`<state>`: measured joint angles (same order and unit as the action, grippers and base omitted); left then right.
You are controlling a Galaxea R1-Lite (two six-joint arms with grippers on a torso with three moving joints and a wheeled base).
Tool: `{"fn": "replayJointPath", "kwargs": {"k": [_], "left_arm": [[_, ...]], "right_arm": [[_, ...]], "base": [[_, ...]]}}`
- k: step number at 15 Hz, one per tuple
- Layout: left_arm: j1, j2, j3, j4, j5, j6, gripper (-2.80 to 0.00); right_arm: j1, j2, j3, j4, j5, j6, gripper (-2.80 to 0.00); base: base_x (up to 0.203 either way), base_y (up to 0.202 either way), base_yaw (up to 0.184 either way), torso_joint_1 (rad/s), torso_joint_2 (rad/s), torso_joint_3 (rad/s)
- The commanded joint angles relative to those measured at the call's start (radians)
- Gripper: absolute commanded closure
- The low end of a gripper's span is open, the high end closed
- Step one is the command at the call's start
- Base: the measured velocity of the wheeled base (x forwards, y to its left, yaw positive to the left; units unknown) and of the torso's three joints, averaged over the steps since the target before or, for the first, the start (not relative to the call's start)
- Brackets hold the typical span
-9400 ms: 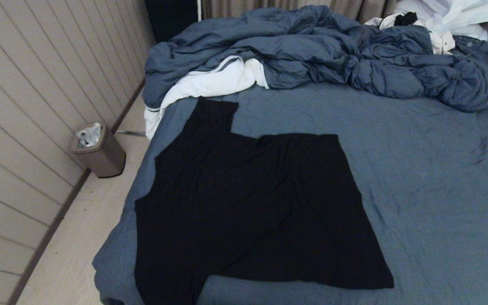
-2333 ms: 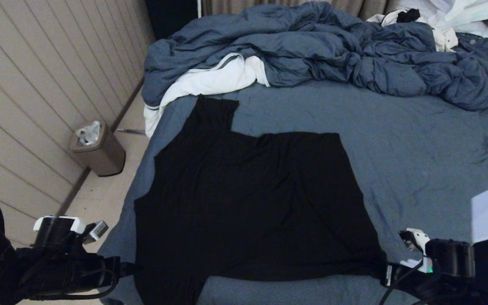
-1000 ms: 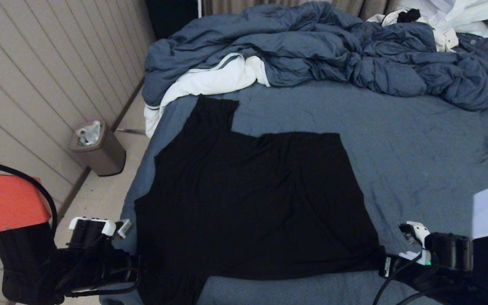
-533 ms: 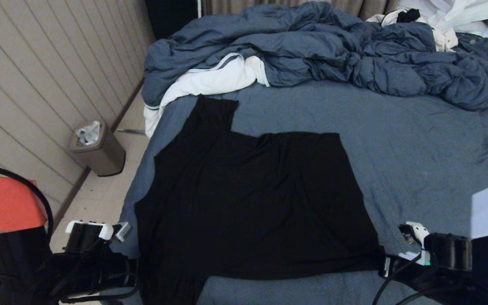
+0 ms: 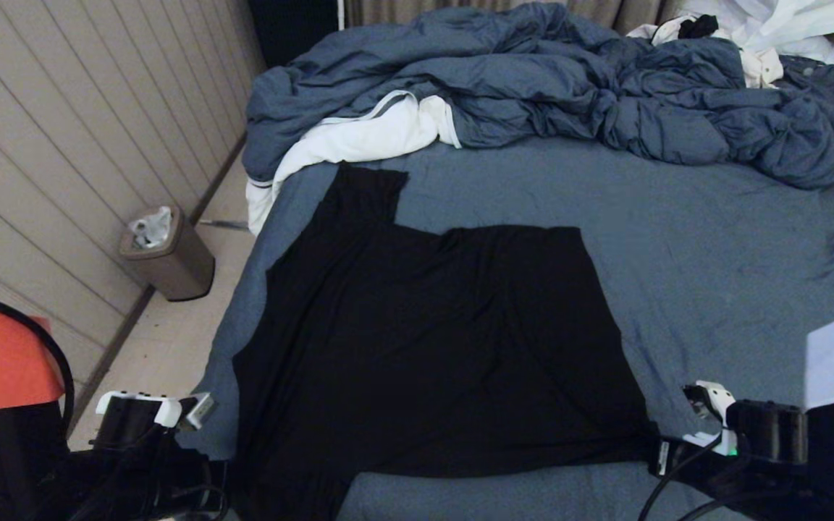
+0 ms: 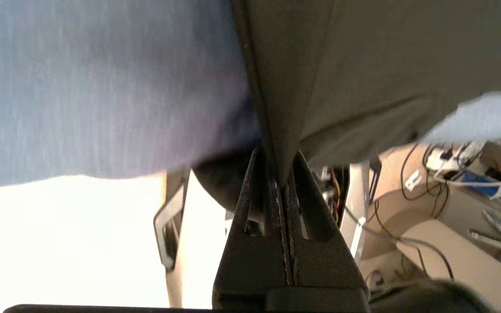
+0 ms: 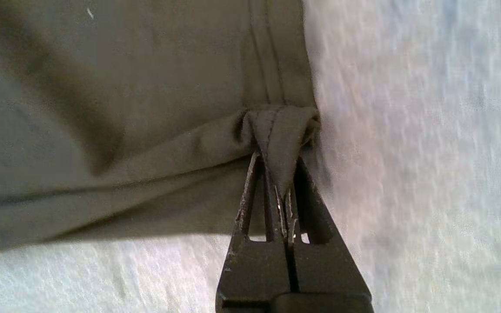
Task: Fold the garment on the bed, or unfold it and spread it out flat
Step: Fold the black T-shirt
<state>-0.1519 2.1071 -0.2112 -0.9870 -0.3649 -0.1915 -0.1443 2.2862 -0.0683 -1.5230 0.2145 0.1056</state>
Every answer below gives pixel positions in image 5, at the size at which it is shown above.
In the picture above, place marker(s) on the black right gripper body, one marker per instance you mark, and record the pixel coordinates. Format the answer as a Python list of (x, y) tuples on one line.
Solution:
[(699, 470)]

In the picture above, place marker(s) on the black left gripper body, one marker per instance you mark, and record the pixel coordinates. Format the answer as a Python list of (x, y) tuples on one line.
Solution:
[(163, 477)]

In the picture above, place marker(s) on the black t-shirt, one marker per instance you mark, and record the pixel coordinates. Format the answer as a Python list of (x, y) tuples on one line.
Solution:
[(424, 347)]

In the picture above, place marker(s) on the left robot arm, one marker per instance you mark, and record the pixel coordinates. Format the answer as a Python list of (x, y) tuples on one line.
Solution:
[(4, 463)]

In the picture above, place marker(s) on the brown trash bin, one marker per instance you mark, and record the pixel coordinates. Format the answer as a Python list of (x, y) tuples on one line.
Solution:
[(178, 271)]

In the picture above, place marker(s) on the silver metal rod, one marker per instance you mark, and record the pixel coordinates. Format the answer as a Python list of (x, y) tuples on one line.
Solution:
[(225, 225)]

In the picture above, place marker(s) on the white duvet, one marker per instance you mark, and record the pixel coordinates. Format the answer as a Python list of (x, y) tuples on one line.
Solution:
[(359, 137)]

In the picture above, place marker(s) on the crumpled blue duvet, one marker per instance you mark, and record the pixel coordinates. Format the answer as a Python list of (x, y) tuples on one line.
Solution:
[(533, 72)]

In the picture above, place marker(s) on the small black fabric item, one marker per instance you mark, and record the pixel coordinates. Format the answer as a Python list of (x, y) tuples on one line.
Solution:
[(698, 27)]

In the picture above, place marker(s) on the white crumpled shirt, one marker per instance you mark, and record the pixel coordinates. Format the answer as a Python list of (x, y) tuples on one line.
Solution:
[(786, 22)]

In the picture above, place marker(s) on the black tall furniture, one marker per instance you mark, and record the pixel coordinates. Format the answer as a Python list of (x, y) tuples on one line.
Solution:
[(294, 25)]

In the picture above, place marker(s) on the beige curtain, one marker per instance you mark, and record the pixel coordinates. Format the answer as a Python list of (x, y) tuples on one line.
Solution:
[(388, 11)]

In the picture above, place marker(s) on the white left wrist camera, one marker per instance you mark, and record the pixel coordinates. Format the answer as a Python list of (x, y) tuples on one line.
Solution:
[(167, 412)]

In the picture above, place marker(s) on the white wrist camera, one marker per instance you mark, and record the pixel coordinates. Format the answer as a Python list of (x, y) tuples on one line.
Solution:
[(167, 412), (714, 396)]

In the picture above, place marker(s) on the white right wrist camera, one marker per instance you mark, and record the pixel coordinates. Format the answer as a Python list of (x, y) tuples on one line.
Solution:
[(714, 396)]

